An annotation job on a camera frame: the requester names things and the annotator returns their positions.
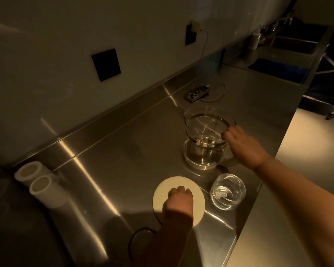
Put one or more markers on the white pump soap bottle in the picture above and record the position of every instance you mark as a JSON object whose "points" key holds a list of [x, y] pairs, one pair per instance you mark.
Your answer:
{"points": [[254, 41]]}

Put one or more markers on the person's left hand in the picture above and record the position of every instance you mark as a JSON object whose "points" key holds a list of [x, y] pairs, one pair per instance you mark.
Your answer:
{"points": [[179, 201]]}

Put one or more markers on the cream round kettle lid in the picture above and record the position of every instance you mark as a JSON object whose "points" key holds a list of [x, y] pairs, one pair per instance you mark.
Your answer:
{"points": [[161, 194]]}

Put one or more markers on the person's right hand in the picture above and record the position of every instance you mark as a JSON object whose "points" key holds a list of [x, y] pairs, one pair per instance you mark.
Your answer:
{"points": [[247, 148]]}

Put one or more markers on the white power adapter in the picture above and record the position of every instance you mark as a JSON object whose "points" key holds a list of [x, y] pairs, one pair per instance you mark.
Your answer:
{"points": [[197, 26]]}

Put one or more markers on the person's right forearm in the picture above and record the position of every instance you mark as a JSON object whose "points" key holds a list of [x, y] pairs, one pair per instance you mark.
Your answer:
{"points": [[309, 205]]}

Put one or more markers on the stainless steel sink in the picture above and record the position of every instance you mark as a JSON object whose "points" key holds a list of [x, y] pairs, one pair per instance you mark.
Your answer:
{"points": [[295, 44]]}

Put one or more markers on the short clear drinking glass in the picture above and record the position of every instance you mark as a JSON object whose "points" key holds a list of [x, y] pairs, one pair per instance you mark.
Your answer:
{"points": [[228, 191]]}

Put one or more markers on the glass kettle with cream base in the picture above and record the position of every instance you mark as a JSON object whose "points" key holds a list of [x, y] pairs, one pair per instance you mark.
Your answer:
{"points": [[203, 152]]}

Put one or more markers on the white paper roll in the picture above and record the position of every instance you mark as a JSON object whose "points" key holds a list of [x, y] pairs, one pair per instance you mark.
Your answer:
{"points": [[50, 194], [25, 172]]}

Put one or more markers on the person's left forearm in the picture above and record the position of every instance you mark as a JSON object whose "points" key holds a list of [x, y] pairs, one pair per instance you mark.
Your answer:
{"points": [[167, 241]]}

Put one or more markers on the dark blue cloth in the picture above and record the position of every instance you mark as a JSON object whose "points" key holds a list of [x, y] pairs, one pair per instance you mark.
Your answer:
{"points": [[281, 70]]}

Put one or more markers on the black power strip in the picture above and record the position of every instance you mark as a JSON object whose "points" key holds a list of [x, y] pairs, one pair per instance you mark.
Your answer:
{"points": [[197, 93]]}

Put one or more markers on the black wall socket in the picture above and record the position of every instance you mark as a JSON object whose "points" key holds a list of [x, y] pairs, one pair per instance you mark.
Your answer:
{"points": [[105, 65], [189, 36]]}

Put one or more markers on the chrome faucet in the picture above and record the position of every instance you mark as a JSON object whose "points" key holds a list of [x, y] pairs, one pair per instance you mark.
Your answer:
{"points": [[278, 24]]}

